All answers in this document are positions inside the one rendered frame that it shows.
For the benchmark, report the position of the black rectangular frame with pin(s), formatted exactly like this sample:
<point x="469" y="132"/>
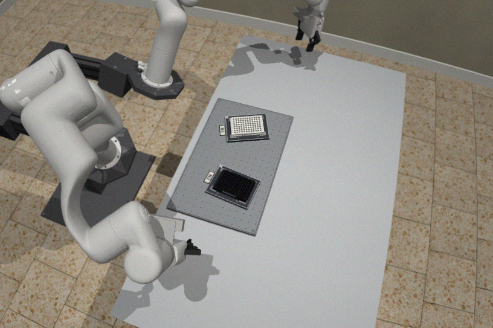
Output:
<point x="247" y="138"/>

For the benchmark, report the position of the grey rectangular frame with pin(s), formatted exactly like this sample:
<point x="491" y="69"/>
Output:
<point x="227" y="198"/>

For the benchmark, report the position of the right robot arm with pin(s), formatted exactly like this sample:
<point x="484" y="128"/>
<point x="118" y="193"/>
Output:
<point x="73" y="124"/>

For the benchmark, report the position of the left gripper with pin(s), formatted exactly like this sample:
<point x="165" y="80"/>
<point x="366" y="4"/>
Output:
<point x="312" y="30"/>

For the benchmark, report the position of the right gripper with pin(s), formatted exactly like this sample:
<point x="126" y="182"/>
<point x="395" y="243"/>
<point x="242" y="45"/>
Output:
<point x="180" y="250"/>

